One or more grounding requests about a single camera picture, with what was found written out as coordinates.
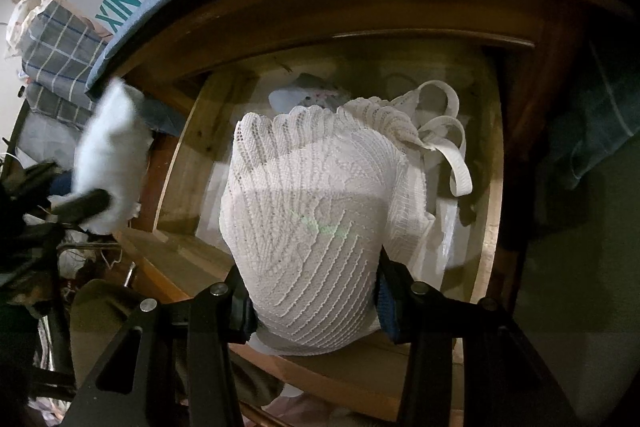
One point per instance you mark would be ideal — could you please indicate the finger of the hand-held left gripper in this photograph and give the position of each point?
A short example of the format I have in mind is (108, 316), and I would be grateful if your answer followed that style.
(82, 203)
(35, 174)

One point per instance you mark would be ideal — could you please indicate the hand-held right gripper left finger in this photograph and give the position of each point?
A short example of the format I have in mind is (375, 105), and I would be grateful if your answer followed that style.
(245, 307)

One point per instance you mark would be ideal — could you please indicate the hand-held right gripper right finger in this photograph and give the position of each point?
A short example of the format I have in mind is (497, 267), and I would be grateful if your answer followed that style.
(387, 302)

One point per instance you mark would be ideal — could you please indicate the white fluffy underwear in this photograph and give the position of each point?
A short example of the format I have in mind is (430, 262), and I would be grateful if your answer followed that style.
(112, 147)

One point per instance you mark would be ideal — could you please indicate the wooden drawer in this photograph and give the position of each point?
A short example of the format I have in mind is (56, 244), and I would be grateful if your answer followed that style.
(185, 177)

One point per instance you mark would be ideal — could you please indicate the white lace knit underwear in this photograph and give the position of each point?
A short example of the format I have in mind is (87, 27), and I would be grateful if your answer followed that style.
(300, 187)

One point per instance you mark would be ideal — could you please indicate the white floral print underwear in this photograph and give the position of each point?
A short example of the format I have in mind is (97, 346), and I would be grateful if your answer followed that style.
(310, 94)

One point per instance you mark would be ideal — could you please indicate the grey plaid cloth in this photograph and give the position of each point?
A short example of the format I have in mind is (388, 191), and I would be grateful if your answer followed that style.
(60, 47)

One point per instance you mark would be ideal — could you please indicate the wooden nightstand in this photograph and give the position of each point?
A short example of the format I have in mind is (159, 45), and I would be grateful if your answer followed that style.
(350, 7)

